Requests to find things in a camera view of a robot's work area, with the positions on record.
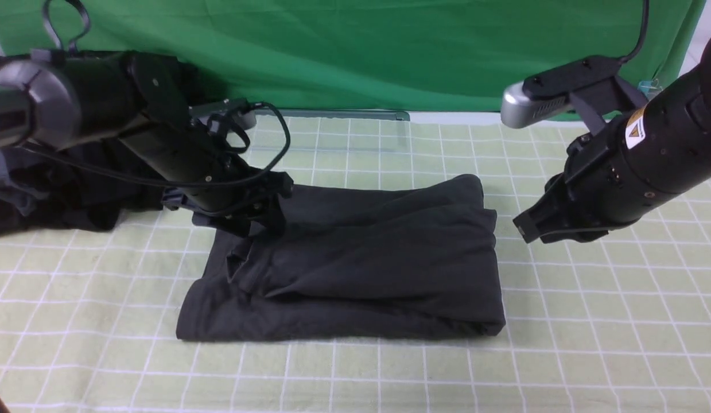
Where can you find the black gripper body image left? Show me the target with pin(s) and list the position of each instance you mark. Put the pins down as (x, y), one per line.
(235, 210)

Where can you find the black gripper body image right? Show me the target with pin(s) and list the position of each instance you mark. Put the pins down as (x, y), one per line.
(556, 217)

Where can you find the dark gray long-sleeve shirt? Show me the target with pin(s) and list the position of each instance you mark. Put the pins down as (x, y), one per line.
(403, 264)

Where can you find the blue binder clip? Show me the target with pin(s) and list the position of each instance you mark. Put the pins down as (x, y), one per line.
(650, 88)

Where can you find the pile of black clothes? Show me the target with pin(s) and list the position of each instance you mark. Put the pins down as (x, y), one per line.
(117, 111)

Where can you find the light green checkered tablecloth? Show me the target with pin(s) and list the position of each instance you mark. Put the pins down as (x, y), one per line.
(87, 320)

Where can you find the green backdrop cloth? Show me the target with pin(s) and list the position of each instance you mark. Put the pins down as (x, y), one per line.
(394, 55)

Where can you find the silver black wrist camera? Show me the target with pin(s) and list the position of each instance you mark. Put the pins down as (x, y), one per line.
(591, 87)

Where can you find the black cable image right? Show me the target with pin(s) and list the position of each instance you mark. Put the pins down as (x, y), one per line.
(646, 11)

